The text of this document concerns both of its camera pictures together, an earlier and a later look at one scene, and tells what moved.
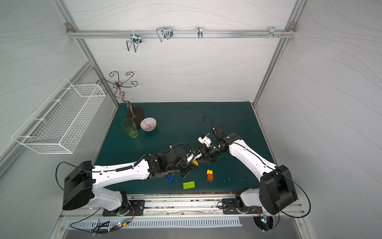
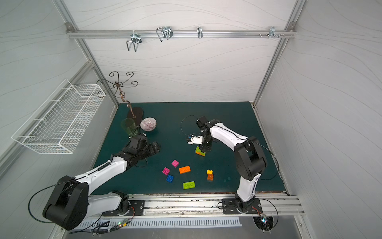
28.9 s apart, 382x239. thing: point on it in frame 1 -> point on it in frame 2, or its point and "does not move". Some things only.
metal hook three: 200,32 does not move
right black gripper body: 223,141 -> 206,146
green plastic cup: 129,124 does not move
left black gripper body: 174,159 -> 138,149
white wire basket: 57,124 does not move
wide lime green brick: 189,184 does not move
